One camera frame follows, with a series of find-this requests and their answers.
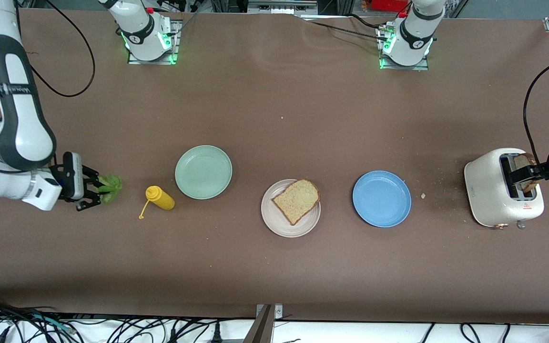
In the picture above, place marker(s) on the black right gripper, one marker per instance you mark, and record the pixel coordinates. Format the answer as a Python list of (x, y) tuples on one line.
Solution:
[(58, 174)]

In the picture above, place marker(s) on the brown bread slice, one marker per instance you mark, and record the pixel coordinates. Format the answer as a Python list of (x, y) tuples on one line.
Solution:
[(523, 162), (297, 200)]

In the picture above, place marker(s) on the green lettuce leaf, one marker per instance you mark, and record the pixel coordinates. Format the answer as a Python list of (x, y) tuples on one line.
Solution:
[(112, 186)]

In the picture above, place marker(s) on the yellow mustard squeeze bottle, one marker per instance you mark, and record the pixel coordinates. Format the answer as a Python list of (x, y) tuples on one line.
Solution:
[(162, 197)]

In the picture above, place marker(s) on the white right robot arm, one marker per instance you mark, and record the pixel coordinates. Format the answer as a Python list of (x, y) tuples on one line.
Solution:
[(17, 119)]

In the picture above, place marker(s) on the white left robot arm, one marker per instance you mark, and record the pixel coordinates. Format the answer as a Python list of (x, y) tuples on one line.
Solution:
[(412, 33)]

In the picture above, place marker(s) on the mint green plate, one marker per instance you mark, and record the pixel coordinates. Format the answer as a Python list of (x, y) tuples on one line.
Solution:
[(203, 172)]

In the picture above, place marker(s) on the blue plate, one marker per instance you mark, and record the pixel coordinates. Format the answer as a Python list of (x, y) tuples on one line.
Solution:
[(381, 198)]

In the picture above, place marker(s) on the beige plate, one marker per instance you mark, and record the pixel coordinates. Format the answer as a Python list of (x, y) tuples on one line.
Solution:
[(274, 219)]

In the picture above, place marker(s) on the white toaster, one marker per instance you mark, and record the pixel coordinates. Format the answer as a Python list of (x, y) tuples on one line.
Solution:
[(484, 190)]

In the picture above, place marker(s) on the black power plug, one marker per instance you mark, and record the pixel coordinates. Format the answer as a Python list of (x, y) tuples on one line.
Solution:
[(216, 333)]

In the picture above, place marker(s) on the red box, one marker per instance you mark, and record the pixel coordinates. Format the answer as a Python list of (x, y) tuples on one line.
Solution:
[(389, 5)]

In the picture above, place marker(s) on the grey metal equipment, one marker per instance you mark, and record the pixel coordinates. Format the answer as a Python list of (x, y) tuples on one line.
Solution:
[(279, 7)]

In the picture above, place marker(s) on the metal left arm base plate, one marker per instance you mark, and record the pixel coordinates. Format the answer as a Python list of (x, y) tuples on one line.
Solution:
[(403, 67)]

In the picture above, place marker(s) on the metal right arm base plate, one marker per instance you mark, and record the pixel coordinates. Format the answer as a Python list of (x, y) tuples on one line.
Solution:
[(175, 43)]

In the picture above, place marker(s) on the metal table edge bracket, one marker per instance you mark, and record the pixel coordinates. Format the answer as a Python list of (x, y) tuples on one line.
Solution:
[(265, 328)]

